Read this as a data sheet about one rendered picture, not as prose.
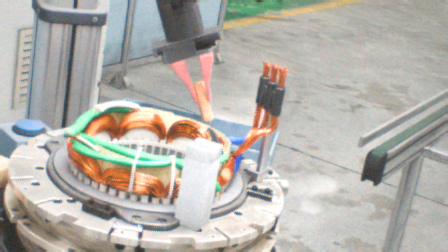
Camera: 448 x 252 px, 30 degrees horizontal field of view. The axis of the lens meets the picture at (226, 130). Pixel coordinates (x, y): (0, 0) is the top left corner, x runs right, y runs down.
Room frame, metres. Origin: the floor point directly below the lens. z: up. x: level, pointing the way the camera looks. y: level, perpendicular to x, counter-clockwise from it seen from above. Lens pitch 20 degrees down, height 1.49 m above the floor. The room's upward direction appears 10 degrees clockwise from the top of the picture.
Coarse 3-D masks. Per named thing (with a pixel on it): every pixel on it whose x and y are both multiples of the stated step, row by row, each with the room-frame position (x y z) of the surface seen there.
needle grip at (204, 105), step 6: (192, 84) 1.19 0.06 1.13; (198, 84) 1.19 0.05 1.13; (198, 90) 1.18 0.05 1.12; (204, 90) 1.19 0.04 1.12; (198, 96) 1.18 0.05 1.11; (204, 96) 1.19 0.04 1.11; (198, 102) 1.19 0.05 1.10; (204, 102) 1.18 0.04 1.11; (204, 108) 1.18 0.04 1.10; (210, 108) 1.19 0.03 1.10; (204, 114) 1.18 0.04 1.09; (210, 114) 1.18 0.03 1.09; (204, 120) 1.18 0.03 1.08; (210, 120) 1.18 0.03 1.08
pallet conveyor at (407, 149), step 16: (432, 96) 2.63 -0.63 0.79; (416, 112) 2.47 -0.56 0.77; (384, 128) 2.23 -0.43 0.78; (416, 128) 2.35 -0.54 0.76; (432, 128) 2.44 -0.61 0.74; (384, 144) 2.16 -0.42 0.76; (400, 144) 2.20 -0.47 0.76; (416, 144) 2.32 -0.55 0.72; (432, 144) 2.48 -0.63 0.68; (368, 160) 2.09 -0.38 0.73; (384, 160) 2.10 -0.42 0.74; (400, 160) 2.22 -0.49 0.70; (416, 160) 2.41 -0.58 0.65; (368, 176) 2.09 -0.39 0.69; (384, 176) 2.12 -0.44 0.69; (416, 176) 2.41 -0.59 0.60; (400, 192) 2.42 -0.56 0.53; (400, 208) 2.42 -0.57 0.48; (400, 224) 2.40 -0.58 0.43; (400, 240) 2.42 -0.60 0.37
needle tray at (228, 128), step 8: (144, 104) 1.25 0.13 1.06; (152, 104) 1.25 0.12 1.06; (176, 112) 1.25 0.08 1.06; (184, 112) 1.25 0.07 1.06; (200, 120) 1.24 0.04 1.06; (216, 120) 1.24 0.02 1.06; (224, 120) 1.24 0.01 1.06; (216, 128) 1.24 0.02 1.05; (224, 128) 1.24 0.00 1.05; (232, 128) 1.24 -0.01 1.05; (240, 128) 1.24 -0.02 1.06; (248, 128) 1.24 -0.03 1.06; (240, 136) 1.24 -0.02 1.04; (232, 144) 1.24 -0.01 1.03; (256, 144) 1.23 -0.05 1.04; (272, 144) 1.17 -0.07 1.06; (248, 152) 1.13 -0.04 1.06; (256, 152) 1.13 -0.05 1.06; (272, 152) 1.15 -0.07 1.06; (256, 160) 1.13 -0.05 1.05; (272, 160) 1.19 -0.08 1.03
